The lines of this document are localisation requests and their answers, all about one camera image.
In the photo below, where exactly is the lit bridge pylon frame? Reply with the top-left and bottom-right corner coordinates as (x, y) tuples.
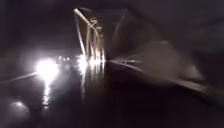
(72, 7), (107, 66)

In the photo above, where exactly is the vehicle with bright headlights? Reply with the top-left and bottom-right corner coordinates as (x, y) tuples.
(34, 57), (62, 82)

